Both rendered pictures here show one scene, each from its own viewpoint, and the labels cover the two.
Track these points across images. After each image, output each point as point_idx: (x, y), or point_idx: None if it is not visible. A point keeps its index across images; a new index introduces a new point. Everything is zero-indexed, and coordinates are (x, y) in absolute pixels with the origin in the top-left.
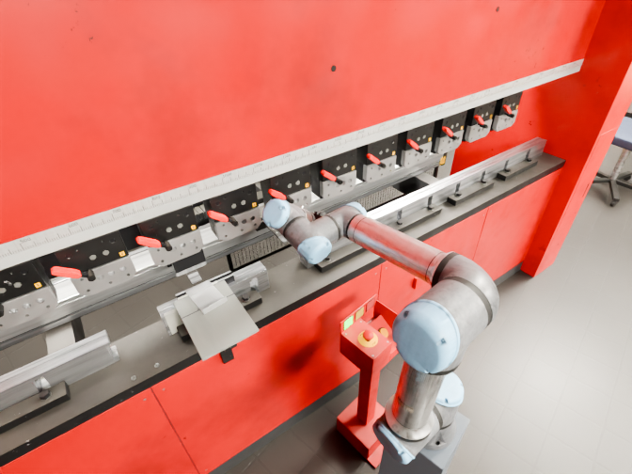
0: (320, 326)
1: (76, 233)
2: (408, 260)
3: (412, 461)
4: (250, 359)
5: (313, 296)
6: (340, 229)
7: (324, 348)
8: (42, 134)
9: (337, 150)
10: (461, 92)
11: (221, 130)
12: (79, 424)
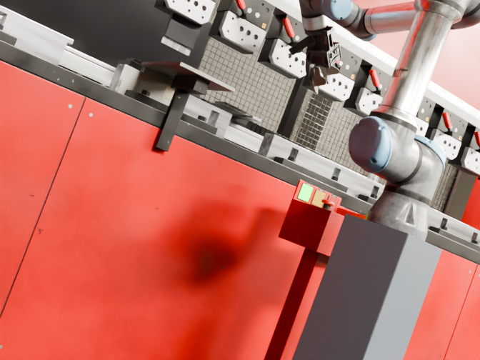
0: (253, 229)
1: None
2: None
3: (366, 256)
4: (172, 185)
5: (269, 167)
6: (360, 11)
7: (239, 282)
8: None
9: (346, 44)
10: (465, 96)
11: None
12: (12, 63)
